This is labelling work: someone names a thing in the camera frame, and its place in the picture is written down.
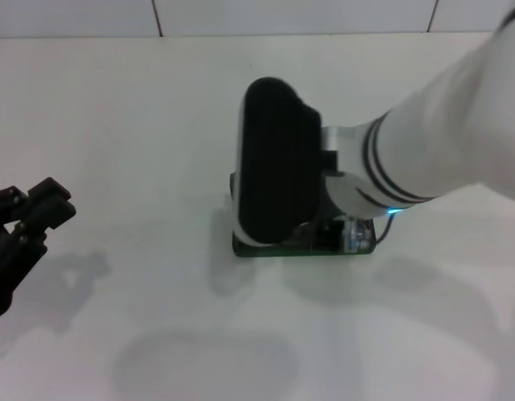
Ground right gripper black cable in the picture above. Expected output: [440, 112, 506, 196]
[374, 211, 396, 243]

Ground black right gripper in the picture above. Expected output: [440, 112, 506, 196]
[313, 215, 350, 254]

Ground green glasses case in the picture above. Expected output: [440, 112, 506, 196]
[228, 171, 377, 258]

